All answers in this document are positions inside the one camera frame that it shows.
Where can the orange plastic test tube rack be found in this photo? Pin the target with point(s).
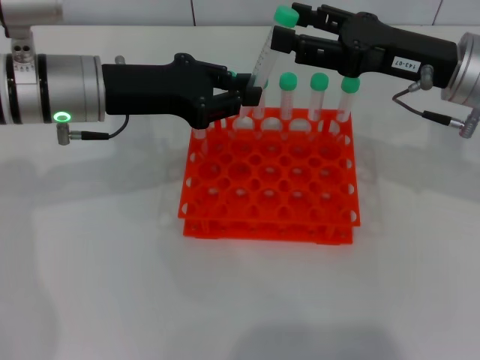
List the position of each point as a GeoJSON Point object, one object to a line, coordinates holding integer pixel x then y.
{"type": "Point", "coordinates": [270, 180]}

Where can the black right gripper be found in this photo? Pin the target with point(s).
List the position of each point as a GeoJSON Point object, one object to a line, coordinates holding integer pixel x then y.
{"type": "Point", "coordinates": [397, 52]}

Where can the silver right elbow connector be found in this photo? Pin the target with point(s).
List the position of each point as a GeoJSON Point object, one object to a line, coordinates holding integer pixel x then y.
{"type": "Point", "coordinates": [470, 125]}

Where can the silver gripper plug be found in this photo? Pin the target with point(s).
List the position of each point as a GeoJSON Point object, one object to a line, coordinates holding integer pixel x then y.
{"type": "Point", "coordinates": [120, 59]}
{"type": "Point", "coordinates": [423, 77]}

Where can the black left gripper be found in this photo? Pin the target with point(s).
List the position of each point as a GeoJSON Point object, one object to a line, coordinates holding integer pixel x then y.
{"type": "Point", "coordinates": [150, 88]}

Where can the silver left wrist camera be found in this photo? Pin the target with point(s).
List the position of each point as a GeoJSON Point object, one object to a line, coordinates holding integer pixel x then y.
{"type": "Point", "coordinates": [30, 13]}

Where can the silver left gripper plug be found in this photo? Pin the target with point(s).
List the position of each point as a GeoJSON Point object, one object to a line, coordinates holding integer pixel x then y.
{"type": "Point", "coordinates": [120, 59]}

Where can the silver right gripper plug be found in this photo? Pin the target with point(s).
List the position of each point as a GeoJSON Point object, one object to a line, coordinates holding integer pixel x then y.
{"type": "Point", "coordinates": [423, 77]}

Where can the silver left elbow connector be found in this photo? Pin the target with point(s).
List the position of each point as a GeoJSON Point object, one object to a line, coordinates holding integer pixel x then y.
{"type": "Point", "coordinates": [63, 135]}

